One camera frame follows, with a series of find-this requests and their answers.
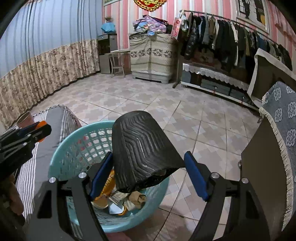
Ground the wall poster landscape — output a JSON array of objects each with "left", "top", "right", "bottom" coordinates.
[{"left": 103, "top": 0, "right": 120, "bottom": 6}]

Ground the dark cabinet at right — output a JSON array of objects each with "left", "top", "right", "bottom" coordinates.
[{"left": 241, "top": 118, "right": 295, "bottom": 240}]

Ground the printed paper package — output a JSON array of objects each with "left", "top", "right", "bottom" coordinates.
[{"left": 109, "top": 190, "right": 129, "bottom": 205}]

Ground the grey striped table cloth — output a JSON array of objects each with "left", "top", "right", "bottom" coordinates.
[{"left": 14, "top": 105, "right": 81, "bottom": 224}]

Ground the beige cloth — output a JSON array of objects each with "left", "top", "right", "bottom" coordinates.
[{"left": 92, "top": 195, "right": 108, "bottom": 209}]

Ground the blue patterned fringed cloth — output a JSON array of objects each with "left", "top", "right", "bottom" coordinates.
[{"left": 259, "top": 81, "right": 296, "bottom": 228}]

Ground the pink metal-rimmed mug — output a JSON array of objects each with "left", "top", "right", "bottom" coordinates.
[{"left": 16, "top": 111, "right": 35, "bottom": 128}]

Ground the person hand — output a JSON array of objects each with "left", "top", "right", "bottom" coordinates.
[{"left": 7, "top": 174, "right": 23, "bottom": 215}]

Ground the orange peel piece lower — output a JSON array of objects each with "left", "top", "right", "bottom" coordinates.
[{"left": 117, "top": 205, "right": 128, "bottom": 216}]

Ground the light blue plastic laundry basket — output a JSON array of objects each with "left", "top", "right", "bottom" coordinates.
[{"left": 48, "top": 121, "right": 169, "bottom": 233}]

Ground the low bench with lace cover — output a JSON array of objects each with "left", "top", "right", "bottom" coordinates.
[{"left": 181, "top": 63, "right": 258, "bottom": 110}]

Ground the cloth-covered cabinet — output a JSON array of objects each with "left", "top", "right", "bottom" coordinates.
[{"left": 129, "top": 34, "right": 177, "bottom": 84}]

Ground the pile of colourful clothes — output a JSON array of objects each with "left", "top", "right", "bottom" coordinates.
[{"left": 132, "top": 15, "right": 173, "bottom": 36}]

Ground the red gold heart wall decoration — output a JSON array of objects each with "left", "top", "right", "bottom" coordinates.
[{"left": 134, "top": 0, "right": 167, "bottom": 12}]

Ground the black ribbed foam pad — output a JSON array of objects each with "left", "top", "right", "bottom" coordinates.
[{"left": 112, "top": 111, "right": 185, "bottom": 193}]

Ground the clothes rack with dark garments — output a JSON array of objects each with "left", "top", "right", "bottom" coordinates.
[{"left": 178, "top": 9, "right": 292, "bottom": 84}]

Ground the framed wall picture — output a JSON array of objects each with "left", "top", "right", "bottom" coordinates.
[{"left": 235, "top": 0, "right": 269, "bottom": 34}]

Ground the blue and floral curtain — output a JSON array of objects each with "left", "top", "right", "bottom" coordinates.
[{"left": 1, "top": 1, "right": 102, "bottom": 128}]

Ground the blue bag on dispenser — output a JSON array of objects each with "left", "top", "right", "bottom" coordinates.
[{"left": 101, "top": 16, "right": 116, "bottom": 34}]

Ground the orange plastic lid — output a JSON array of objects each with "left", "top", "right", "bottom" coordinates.
[{"left": 35, "top": 120, "right": 52, "bottom": 142}]

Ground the orange snack packet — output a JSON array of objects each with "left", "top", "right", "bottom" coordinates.
[{"left": 94, "top": 169, "right": 115, "bottom": 201}]

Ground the water dispenser cabinet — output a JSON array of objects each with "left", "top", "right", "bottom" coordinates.
[{"left": 97, "top": 33, "right": 118, "bottom": 74}]

